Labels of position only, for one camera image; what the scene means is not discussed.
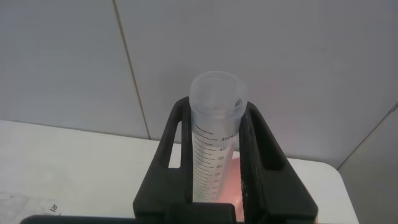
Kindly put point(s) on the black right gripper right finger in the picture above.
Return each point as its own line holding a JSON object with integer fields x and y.
{"x": 270, "y": 180}

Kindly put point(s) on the test tube with blue pigment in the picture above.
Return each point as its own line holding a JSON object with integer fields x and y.
{"x": 211, "y": 149}

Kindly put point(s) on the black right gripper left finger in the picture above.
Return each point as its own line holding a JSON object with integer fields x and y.
{"x": 161, "y": 189}

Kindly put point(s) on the pink bowl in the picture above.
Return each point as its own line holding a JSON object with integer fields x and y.
{"x": 233, "y": 183}

